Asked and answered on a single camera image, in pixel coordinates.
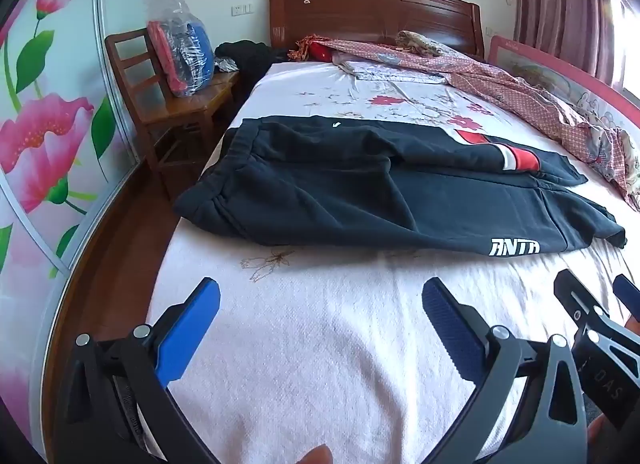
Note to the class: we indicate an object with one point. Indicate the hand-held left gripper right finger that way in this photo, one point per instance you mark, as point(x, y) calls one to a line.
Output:
point(450, 319)

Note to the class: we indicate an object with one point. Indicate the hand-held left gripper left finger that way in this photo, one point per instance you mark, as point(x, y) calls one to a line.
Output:
point(192, 324)

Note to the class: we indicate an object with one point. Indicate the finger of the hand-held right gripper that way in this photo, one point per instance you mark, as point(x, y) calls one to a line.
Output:
point(627, 294)
point(575, 296)

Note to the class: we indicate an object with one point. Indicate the black pants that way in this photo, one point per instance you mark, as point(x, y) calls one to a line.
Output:
point(325, 194)

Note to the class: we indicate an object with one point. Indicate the person's right hand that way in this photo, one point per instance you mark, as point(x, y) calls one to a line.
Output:
point(602, 439)

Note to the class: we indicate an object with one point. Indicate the person's left hand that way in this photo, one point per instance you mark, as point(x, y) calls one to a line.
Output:
point(316, 455)

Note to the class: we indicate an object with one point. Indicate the bed with white floral sheet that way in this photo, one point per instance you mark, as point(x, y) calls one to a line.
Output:
point(325, 344)

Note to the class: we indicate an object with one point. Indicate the red checked quilt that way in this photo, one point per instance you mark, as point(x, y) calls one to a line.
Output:
point(500, 79)

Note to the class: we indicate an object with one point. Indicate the floral sliding wardrobe door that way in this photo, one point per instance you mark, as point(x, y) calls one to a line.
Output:
point(50, 134)

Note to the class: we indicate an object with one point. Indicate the wooden nightstand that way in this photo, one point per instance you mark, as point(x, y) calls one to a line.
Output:
point(227, 86)

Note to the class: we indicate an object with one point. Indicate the wooden chair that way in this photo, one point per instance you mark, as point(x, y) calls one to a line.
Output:
point(130, 69)

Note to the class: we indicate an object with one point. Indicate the clear plastic bag of bedding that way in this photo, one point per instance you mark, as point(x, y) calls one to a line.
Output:
point(190, 54)

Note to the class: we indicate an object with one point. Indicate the black clothing pile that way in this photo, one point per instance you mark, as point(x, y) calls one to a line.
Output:
point(250, 56)

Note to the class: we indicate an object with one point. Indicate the floral pillow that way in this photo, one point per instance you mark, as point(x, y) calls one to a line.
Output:
point(425, 41)

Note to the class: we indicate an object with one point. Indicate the pink curtain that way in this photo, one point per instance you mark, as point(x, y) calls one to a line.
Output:
point(560, 4)

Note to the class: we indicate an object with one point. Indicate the red tasselled cushion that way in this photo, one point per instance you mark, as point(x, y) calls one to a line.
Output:
point(312, 50)

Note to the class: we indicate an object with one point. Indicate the wooden headboard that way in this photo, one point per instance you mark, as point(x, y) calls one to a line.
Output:
point(375, 14)

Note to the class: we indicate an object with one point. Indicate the pink bed guard rail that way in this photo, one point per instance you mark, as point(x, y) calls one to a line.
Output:
point(550, 69)

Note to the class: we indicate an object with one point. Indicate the white wall socket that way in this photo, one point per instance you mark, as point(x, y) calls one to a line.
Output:
point(242, 9)

